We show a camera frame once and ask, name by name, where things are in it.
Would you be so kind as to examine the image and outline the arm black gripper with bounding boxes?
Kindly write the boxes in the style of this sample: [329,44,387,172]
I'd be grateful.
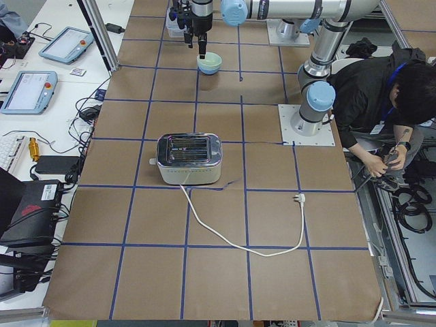
[183,0,213,59]

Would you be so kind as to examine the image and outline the green bowl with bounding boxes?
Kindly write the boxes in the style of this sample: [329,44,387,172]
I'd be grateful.
[197,52,222,65]

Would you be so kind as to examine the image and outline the blue bowl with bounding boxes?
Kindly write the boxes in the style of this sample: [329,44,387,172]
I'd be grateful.
[198,63,221,75]

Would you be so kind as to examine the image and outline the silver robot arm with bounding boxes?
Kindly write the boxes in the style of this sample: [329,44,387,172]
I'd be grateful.
[220,0,378,136]
[276,19,300,41]

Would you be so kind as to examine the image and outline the clear plastic food container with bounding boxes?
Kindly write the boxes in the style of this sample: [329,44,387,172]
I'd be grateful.
[166,8,186,38]

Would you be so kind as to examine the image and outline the black power adapter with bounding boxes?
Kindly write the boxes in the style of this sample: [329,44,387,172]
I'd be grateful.
[105,23,125,34]

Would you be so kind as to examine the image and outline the cream and chrome toaster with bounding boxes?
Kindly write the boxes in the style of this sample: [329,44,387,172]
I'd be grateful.
[149,133,223,185]

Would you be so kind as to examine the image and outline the upper teach pendant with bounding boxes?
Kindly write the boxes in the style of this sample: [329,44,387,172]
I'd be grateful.
[38,27,94,64]

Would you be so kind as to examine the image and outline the teach pendant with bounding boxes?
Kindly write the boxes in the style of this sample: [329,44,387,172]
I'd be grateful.
[38,27,94,64]
[1,71,58,115]

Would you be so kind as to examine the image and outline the lower teach pendant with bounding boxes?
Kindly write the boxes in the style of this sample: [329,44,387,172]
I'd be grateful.
[1,71,58,115]

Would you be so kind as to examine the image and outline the person in black hoodie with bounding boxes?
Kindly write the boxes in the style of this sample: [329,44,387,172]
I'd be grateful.
[327,44,435,191]

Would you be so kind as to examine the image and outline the white keyboard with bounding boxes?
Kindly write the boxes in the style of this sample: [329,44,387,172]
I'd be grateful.
[1,135,29,174]

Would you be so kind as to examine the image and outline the black computer box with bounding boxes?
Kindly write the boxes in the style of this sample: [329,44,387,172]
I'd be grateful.
[1,169,65,248]

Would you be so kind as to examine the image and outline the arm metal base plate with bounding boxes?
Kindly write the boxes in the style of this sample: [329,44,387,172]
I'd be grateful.
[266,18,310,47]
[278,104,336,146]

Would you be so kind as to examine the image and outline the aluminium frame post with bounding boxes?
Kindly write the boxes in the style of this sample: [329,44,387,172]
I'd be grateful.
[77,0,119,72]

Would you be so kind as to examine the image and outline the white toaster power cord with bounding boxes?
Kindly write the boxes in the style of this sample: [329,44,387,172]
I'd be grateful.
[179,183,307,257]

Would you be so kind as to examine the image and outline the coiled black cables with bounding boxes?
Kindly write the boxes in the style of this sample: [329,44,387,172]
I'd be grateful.
[391,185,436,234]

